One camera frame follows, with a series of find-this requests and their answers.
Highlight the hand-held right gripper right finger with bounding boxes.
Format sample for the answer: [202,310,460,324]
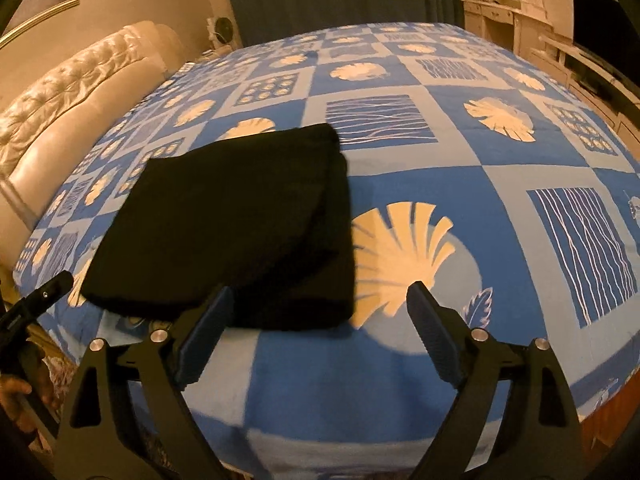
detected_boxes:
[406,281,586,480]

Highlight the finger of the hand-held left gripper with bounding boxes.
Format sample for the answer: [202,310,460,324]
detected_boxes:
[22,271,75,312]

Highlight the black television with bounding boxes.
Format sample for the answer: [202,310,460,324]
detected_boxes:
[571,0,640,103]

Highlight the white dresser with oval mirror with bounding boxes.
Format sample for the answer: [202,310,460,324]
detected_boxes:
[460,0,556,61]

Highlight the blue printed bedsheet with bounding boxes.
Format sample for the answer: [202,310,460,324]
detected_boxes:
[12,21,640,480]

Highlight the beige tufted headboard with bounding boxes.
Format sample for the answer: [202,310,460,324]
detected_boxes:
[0,20,193,271]

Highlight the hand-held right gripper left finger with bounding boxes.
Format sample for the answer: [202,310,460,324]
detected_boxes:
[57,285,236,480]

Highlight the gold framed picture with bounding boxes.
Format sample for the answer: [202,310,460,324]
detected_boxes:
[0,0,81,48]

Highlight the black pants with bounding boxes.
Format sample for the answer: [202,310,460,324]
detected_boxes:
[80,122,358,332]

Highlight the person's left hand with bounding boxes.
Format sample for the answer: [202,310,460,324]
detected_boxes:
[0,375,56,433]

